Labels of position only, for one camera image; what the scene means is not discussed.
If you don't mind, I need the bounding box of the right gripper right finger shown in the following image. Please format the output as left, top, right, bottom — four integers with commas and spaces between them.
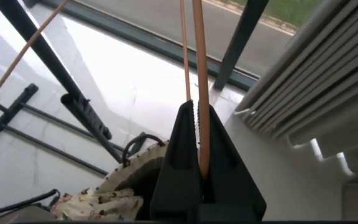
201, 104, 267, 222

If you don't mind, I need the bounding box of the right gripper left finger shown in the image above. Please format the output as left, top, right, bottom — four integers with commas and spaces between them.
150, 99, 203, 222

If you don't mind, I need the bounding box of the white laundry basket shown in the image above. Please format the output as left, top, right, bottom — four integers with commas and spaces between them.
96, 133, 170, 222

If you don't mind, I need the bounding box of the black clothes rack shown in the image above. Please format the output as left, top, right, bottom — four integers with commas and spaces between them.
0, 0, 147, 177

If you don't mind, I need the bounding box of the cream printed garment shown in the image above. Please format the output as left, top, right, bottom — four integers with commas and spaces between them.
50, 187, 144, 222

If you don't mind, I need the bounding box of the beige curtain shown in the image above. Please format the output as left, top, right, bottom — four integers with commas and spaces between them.
234, 0, 358, 175

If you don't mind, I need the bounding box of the window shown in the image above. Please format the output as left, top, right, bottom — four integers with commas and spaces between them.
23, 0, 323, 93

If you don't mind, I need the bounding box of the black cable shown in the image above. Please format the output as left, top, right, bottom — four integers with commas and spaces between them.
0, 189, 62, 219

